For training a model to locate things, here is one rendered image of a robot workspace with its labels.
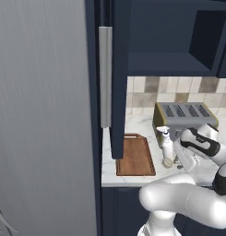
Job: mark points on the dark blue base cabinet door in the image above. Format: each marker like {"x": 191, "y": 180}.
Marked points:
{"x": 123, "y": 212}

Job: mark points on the dark blue shut cabinet door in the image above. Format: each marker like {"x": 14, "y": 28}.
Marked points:
{"x": 225, "y": 43}

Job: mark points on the dark blue tall side panel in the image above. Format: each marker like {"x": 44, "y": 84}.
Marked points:
{"x": 93, "y": 123}

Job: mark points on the dark blue wall cabinet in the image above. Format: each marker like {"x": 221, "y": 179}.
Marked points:
{"x": 166, "y": 37}

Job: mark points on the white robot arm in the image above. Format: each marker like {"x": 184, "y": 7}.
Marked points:
{"x": 179, "y": 196}

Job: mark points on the white spray bottle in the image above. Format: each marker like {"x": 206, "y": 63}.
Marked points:
{"x": 167, "y": 147}

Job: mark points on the grey steel fridge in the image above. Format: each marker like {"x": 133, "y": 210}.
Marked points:
{"x": 40, "y": 116}

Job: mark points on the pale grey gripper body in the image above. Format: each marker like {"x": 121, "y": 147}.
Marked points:
{"x": 184, "y": 155}

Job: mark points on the dark blue open cabinet door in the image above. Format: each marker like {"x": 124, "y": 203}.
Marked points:
{"x": 120, "y": 76}

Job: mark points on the brown wooden cutting board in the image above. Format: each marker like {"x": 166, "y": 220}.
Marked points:
{"x": 136, "y": 159}

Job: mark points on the grey and gold toaster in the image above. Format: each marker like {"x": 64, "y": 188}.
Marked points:
{"x": 179, "y": 114}

